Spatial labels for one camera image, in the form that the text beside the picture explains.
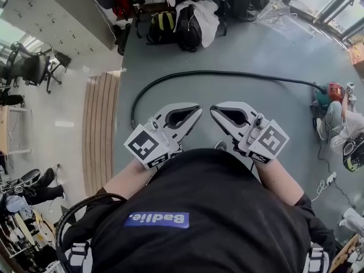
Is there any orange cardboard box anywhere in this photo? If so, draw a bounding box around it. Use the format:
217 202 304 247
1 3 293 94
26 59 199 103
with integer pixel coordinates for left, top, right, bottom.
347 39 364 67

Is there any person's left forearm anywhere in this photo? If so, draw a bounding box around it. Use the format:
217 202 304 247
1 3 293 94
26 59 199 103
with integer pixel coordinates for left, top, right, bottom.
102 159 154 202

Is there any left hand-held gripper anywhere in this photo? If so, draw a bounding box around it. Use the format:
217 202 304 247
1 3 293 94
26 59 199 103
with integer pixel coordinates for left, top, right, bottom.
123 103 204 171

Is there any wooden slatted floor strip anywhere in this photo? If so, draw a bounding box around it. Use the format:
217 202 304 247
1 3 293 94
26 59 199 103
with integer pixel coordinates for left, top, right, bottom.
81 71 121 197

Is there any thick black cable bundle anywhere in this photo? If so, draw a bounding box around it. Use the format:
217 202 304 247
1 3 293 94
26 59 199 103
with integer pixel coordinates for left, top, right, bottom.
55 193 128 268

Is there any grey harness strap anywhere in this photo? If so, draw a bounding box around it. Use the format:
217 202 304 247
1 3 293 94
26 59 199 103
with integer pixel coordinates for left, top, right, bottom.
65 241 92 273
305 242 330 273

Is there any black office chair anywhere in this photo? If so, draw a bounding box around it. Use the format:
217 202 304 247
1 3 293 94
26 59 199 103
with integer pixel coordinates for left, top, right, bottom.
5 42 71 94

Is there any red and green vacuum cleaner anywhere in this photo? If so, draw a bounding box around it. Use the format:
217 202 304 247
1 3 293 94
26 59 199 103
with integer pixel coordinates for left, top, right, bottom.
309 81 345 111

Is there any white-legged wooden table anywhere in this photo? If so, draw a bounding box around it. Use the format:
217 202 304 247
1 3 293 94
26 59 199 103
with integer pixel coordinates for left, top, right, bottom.
0 105 32 156

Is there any black corrugated vacuum hose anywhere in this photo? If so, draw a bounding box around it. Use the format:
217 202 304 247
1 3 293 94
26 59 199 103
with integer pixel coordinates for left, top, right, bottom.
130 70 328 131

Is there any white garment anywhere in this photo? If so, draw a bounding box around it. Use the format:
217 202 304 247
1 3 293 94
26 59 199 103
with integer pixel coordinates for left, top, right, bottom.
173 0 221 49

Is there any person's right forearm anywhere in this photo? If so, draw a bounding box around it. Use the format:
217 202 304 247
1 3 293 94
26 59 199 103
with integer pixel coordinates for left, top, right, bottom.
254 158 305 208

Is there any transparent umbrella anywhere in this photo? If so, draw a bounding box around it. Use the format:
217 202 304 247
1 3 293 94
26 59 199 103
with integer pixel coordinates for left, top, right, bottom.
252 0 317 37

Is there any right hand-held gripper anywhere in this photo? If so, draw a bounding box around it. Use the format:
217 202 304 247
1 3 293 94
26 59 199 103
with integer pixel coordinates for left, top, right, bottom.
209 101 291 165

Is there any yellow and black backpack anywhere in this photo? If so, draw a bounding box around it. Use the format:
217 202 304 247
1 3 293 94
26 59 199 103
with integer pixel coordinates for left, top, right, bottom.
146 10 179 46

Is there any person's black t-shirt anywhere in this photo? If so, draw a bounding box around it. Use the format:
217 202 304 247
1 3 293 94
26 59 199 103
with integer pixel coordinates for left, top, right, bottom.
61 148 337 273

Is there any white locker cabinet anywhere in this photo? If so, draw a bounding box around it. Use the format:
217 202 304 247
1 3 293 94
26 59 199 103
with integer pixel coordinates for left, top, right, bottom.
2 0 115 57

